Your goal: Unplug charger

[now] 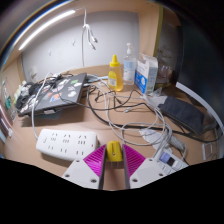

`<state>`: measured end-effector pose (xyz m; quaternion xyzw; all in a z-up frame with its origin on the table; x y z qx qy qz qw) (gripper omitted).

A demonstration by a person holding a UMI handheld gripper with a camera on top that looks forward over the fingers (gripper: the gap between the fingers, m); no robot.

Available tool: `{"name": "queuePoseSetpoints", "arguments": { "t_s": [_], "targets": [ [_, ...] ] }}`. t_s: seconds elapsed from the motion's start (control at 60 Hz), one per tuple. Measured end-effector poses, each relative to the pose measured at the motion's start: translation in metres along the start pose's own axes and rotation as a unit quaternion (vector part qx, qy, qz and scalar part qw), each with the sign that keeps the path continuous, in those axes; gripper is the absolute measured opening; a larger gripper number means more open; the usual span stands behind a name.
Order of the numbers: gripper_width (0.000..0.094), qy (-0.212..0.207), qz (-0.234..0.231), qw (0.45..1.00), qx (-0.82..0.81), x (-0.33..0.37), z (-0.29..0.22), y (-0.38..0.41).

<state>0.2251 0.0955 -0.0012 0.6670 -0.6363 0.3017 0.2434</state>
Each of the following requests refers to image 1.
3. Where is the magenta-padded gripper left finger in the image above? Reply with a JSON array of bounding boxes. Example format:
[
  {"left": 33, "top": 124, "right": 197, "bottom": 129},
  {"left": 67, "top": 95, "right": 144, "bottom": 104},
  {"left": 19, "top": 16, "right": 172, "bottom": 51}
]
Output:
[{"left": 61, "top": 143, "right": 108, "bottom": 191}]

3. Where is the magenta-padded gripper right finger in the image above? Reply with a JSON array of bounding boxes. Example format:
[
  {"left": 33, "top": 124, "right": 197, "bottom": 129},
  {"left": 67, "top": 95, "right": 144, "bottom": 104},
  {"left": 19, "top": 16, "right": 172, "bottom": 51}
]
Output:
[{"left": 121, "top": 143, "right": 166, "bottom": 190}]

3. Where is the yellow and white charger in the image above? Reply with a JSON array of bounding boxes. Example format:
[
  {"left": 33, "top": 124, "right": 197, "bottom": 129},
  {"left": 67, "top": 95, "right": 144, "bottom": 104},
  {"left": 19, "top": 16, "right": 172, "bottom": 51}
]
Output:
[{"left": 105, "top": 140, "right": 124, "bottom": 170}]

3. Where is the white power strip with switches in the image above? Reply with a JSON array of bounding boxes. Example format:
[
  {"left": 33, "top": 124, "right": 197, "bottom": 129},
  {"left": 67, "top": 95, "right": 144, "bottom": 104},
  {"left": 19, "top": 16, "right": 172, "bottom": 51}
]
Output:
[{"left": 152, "top": 147, "right": 190, "bottom": 175}]

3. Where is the dark grey cloth pouch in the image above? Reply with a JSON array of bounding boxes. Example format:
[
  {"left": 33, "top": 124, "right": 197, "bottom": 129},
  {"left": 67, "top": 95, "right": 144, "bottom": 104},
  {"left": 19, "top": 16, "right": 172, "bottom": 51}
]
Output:
[{"left": 157, "top": 95, "right": 206, "bottom": 135}]

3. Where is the dark laptop with stickers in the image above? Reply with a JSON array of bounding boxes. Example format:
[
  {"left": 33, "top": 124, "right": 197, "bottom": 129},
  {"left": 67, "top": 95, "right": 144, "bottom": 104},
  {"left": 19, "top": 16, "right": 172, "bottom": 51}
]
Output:
[{"left": 16, "top": 72, "right": 89, "bottom": 118}]

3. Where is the yellow squeeze bottle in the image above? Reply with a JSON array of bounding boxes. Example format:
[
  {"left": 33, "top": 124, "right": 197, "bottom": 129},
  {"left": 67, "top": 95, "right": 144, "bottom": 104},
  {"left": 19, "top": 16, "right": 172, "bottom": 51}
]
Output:
[{"left": 107, "top": 54, "right": 125, "bottom": 93}]

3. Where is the blue and white box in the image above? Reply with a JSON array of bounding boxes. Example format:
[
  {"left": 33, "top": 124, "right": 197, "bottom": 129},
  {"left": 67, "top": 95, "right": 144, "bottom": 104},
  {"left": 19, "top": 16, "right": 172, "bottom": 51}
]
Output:
[{"left": 134, "top": 53, "right": 160, "bottom": 96}]

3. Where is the clear pump bottle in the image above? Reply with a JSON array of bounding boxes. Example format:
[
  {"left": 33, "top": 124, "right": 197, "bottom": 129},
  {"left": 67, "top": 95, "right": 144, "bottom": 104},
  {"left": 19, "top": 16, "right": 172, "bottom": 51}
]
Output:
[{"left": 122, "top": 42, "right": 138, "bottom": 87}]

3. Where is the clear bottle with green label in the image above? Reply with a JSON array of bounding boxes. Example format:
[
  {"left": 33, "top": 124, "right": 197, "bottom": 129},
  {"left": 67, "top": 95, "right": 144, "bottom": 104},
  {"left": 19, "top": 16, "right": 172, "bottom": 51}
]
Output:
[{"left": 1, "top": 77, "right": 16, "bottom": 122}]

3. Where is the dark monitor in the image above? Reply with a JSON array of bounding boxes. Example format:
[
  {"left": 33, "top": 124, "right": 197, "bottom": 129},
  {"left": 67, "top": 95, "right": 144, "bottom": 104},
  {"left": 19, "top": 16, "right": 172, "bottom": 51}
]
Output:
[{"left": 175, "top": 16, "right": 224, "bottom": 134}]

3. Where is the white light strip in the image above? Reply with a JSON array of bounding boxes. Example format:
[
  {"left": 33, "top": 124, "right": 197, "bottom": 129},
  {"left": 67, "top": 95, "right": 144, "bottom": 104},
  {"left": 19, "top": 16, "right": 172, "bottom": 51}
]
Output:
[{"left": 17, "top": 8, "right": 77, "bottom": 52}]

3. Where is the white cable bundle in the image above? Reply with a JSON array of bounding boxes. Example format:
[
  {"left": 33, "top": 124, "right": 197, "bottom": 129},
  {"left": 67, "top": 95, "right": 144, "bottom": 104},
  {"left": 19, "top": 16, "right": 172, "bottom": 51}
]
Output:
[{"left": 104, "top": 75, "right": 188, "bottom": 158}]

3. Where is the black cable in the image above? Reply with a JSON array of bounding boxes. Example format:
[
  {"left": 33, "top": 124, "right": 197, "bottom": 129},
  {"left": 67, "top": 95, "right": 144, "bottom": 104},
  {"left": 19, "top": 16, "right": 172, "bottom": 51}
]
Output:
[{"left": 85, "top": 84, "right": 222, "bottom": 145}]

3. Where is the white power strip cable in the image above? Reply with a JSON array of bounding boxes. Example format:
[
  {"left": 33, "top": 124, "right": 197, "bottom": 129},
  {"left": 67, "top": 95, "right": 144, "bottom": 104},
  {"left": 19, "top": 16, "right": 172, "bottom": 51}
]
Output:
[{"left": 31, "top": 72, "right": 55, "bottom": 141}]

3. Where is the hanging white cable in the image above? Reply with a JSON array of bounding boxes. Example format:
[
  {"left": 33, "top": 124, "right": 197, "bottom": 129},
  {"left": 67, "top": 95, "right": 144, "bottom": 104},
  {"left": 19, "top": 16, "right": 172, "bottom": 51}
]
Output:
[{"left": 80, "top": 7, "right": 99, "bottom": 68}]

